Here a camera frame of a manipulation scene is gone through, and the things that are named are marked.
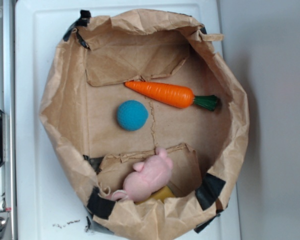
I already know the blue foam ball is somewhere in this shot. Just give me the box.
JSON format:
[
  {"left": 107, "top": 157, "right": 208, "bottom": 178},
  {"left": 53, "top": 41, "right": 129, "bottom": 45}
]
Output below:
[{"left": 116, "top": 100, "right": 149, "bottom": 131}]

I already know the brown paper bag bin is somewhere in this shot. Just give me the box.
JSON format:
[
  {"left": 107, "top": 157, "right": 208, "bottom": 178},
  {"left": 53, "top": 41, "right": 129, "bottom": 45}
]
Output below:
[{"left": 39, "top": 9, "right": 250, "bottom": 240}]

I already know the orange toy carrot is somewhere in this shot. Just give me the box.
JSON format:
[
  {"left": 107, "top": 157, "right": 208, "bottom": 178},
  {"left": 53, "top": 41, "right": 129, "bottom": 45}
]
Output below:
[{"left": 124, "top": 81, "right": 218, "bottom": 111}]

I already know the pink plush pig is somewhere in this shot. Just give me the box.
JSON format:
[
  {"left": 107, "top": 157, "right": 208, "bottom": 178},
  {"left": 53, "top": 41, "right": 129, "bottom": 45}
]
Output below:
[{"left": 109, "top": 147, "right": 174, "bottom": 202}]

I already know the yellow block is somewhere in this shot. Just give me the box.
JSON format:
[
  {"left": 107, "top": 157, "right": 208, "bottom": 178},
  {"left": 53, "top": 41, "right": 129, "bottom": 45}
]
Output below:
[{"left": 135, "top": 185, "right": 176, "bottom": 205}]

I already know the white plastic tray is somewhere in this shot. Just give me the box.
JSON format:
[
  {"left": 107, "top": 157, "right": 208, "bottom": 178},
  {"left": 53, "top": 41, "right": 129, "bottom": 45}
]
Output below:
[{"left": 15, "top": 0, "right": 241, "bottom": 240}]

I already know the aluminium frame rail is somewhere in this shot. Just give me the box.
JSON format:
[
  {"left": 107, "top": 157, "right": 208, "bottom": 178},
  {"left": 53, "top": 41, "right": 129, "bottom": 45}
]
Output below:
[{"left": 0, "top": 0, "right": 18, "bottom": 240}]

